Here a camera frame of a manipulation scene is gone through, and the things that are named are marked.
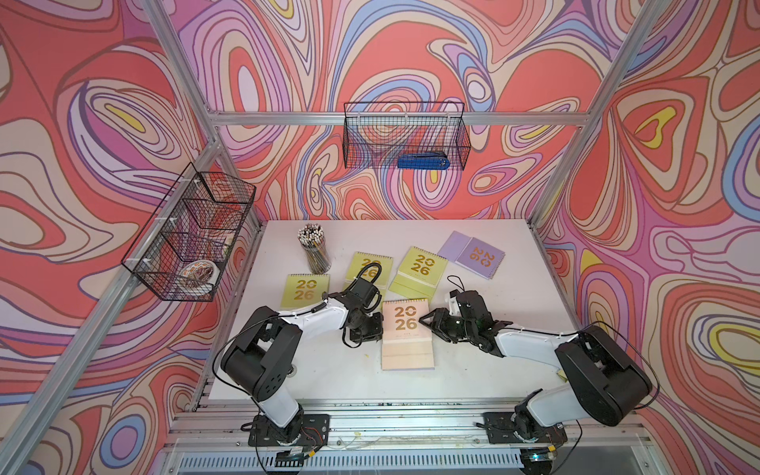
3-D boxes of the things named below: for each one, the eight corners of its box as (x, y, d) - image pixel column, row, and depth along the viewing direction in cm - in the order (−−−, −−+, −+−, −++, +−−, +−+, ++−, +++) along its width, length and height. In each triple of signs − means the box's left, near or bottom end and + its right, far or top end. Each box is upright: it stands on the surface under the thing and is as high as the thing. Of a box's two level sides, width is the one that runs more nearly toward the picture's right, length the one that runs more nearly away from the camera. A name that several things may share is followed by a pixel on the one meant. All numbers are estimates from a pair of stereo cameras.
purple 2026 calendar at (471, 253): (429, 250, 114) (430, 247, 112) (447, 229, 121) (448, 225, 120) (489, 281, 104) (491, 278, 103) (504, 256, 112) (506, 252, 110)
